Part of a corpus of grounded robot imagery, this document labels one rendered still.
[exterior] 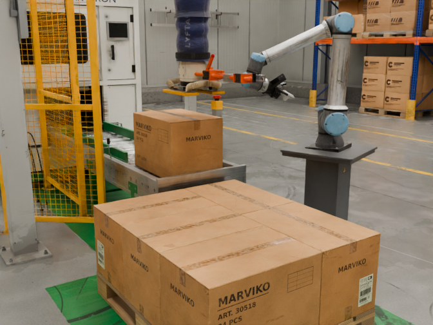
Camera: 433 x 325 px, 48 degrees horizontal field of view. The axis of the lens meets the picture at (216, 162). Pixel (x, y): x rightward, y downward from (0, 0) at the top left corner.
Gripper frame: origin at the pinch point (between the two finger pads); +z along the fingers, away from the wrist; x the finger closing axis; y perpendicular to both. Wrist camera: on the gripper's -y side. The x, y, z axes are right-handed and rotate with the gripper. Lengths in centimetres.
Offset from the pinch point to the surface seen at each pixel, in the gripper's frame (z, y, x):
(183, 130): -57, 48, 3
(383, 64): 580, 147, -502
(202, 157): -39, 62, 10
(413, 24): 563, 46, -487
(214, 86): -48, 16, -7
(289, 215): -26, 24, 90
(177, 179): -58, 70, 26
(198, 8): -68, -16, -37
